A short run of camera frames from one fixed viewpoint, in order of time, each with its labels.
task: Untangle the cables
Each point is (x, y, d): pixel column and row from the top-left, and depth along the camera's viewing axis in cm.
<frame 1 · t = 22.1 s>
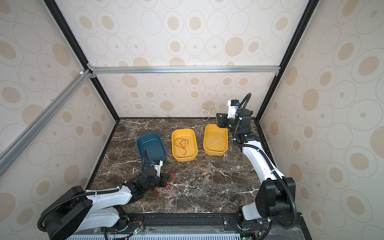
left hand: (174, 174, 85), fingers closed
right hand: (217, 114, 80), fingers closed
teal plastic bin: (152, 145, 106), on the table

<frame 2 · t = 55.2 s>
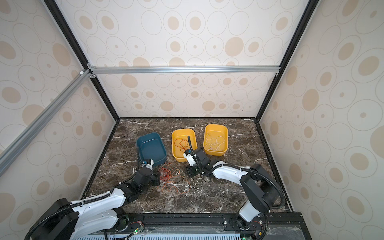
left hand: (164, 172, 86), fingers closed
right hand: (186, 170, 87), fingers open
the named things where they were.

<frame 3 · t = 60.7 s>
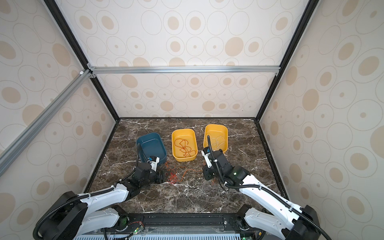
left hand: (170, 171, 85), fingers open
right hand: (204, 166, 78), fingers closed
the named things where they were.

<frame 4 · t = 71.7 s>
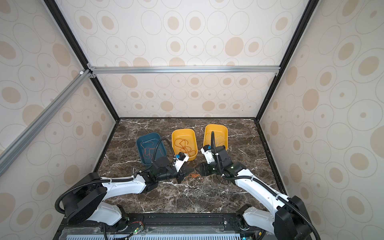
left hand: (196, 170, 76), fingers closed
right hand: (200, 166, 81), fingers open
the named things where they were.

